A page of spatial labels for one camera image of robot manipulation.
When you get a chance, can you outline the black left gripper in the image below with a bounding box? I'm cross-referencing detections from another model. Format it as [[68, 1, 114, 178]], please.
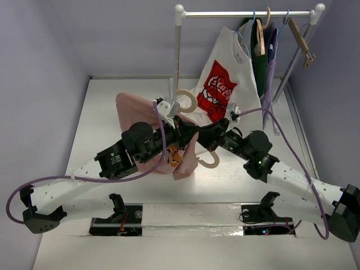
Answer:
[[139, 115, 200, 165]]

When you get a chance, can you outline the pink t shirt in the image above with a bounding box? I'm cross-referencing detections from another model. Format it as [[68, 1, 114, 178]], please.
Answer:
[[116, 92, 199, 180]]

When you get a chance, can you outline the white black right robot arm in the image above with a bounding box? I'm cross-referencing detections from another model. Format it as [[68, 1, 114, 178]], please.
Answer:
[[197, 119, 359, 242]]

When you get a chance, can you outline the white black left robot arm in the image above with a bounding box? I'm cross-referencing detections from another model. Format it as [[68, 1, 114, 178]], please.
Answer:
[[20, 117, 200, 234]]

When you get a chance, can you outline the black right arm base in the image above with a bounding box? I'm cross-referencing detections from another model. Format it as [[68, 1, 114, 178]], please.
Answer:
[[238, 191, 294, 236]]

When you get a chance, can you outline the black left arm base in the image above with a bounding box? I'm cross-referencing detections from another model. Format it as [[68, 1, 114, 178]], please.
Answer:
[[89, 193, 143, 236]]

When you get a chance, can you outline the white red print t shirt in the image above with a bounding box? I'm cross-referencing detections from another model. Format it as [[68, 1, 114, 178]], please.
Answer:
[[184, 27, 260, 127]]

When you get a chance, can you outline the green shirt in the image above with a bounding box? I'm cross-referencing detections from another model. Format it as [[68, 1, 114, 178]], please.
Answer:
[[251, 20, 267, 97]]

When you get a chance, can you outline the beige hanger with green shirt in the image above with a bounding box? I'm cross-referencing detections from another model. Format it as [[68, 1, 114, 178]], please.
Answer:
[[256, 7, 271, 55]]

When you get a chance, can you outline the lavender shirt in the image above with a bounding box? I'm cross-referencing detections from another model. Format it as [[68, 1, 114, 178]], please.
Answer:
[[260, 23, 280, 129]]

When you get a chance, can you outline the wooden clip hanger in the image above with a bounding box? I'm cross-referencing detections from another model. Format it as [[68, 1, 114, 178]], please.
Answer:
[[288, 18, 316, 70]]

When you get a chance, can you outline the white metal clothes rack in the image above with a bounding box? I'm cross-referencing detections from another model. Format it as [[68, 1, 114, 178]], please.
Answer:
[[169, 3, 326, 135]]

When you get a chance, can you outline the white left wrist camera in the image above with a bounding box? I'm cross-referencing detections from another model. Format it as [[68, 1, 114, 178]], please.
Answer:
[[154, 97, 180, 127]]

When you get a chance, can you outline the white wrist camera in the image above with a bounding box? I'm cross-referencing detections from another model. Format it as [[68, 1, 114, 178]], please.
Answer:
[[225, 103, 241, 124], [154, 97, 180, 127]]

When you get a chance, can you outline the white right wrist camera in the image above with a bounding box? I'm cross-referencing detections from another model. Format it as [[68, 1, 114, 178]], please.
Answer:
[[225, 103, 241, 124]]

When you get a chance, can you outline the blue wire hanger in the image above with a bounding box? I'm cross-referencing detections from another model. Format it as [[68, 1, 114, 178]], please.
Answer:
[[274, 10, 290, 58], [237, 11, 256, 58]]

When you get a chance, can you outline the blue wire hanger right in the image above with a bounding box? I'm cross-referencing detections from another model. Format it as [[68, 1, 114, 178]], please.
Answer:
[[274, 10, 290, 58]]

